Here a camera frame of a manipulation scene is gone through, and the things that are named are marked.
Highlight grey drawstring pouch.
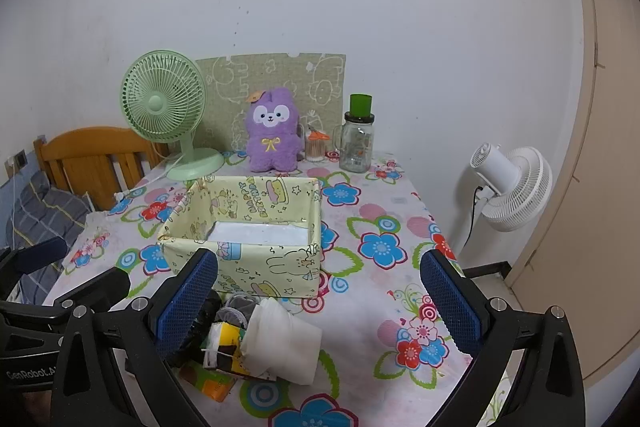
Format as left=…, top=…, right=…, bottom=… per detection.
left=214, top=293, right=259, bottom=329

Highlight yellow cartoon tissue pack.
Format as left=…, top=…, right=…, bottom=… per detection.
left=203, top=322, right=250, bottom=377

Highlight green tissue pack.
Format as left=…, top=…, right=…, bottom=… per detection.
left=179, top=362, right=236, bottom=403

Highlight white cloth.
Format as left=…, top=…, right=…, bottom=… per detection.
left=240, top=298, right=322, bottom=386

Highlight grey plaid bedding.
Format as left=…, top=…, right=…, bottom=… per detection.
left=6, top=171, right=94, bottom=306

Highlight floral tablecloth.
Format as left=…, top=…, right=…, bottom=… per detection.
left=51, top=153, right=470, bottom=426

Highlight yellow cartoon fabric storage box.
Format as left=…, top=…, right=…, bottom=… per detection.
left=157, top=176, right=322, bottom=298

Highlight wooden chair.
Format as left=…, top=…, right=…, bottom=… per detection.
left=34, top=126, right=169, bottom=210

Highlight beige door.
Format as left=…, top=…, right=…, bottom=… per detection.
left=506, top=0, right=639, bottom=387

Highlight white standing fan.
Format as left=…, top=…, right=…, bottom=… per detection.
left=470, top=142, right=553, bottom=233

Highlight purple plush toy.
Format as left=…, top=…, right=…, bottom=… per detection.
left=245, top=87, right=304, bottom=172

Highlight green desk fan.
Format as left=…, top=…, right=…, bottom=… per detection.
left=119, top=50, right=224, bottom=181

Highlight cotton swab container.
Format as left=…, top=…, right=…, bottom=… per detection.
left=305, top=139, right=330, bottom=162

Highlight glass mason jar mug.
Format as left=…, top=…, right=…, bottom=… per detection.
left=333, top=112, right=374, bottom=173

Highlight orange scissors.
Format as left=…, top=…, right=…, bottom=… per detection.
left=306, top=126, right=331, bottom=142

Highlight green cup on jar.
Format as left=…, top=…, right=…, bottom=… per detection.
left=349, top=93, right=372, bottom=118

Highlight patterned cardboard backboard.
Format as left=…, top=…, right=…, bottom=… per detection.
left=194, top=53, right=346, bottom=152

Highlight white fan power cable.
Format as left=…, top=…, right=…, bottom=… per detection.
left=112, top=149, right=191, bottom=203

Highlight wall power outlet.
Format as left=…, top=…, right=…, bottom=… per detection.
left=4, top=150, right=28, bottom=179

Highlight black fan power cable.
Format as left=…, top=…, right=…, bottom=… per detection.
left=458, top=184, right=486, bottom=258

